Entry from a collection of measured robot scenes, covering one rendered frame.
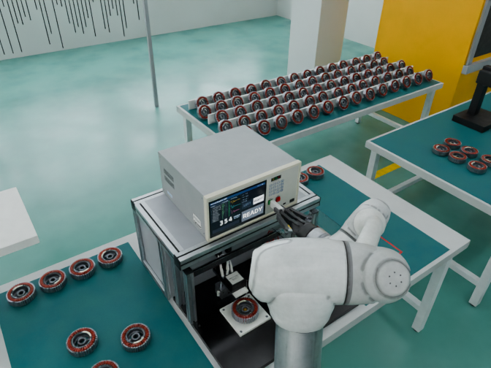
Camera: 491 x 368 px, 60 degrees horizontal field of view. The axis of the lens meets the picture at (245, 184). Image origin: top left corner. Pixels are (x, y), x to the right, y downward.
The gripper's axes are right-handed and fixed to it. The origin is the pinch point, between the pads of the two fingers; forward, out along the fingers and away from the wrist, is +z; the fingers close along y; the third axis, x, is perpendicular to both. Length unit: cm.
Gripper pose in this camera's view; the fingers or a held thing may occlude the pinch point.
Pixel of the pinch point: (276, 207)
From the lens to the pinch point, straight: 164.5
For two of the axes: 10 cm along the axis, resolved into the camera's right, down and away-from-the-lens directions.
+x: 0.1, -8.2, -5.8
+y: 8.2, -3.2, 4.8
